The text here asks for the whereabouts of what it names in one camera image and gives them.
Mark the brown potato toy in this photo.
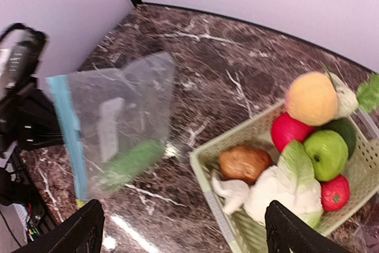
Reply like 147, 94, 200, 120
219, 145, 273, 185

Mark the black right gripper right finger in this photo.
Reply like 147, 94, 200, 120
265, 200, 347, 253

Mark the clear zip bag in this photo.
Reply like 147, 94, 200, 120
47, 52, 175, 202

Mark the green leafy vegetable toy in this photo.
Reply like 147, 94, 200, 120
99, 140, 165, 191

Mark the pale green perforated basket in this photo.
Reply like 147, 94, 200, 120
190, 101, 378, 253

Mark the light blue cable duct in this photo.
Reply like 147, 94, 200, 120
13, 204, 30, 231

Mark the round red fruit toy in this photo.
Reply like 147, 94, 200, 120
271, 113, 316, 153

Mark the white garlic toy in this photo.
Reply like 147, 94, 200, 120
211, 171, 249, 215

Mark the yellow peach toy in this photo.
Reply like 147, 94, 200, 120
285, 72, 338, 126

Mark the white radish with leaves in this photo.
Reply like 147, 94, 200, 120
325, 68, 378, 120

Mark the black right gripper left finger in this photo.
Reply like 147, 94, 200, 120
16, 199, 105, 253

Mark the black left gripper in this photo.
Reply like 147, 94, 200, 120
1, 78, 64, 152

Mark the white green cabbage toy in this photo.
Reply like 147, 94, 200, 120
243, 140, 323, 228

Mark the dark green avocado toy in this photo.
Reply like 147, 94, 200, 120
318, 118, 356, 159

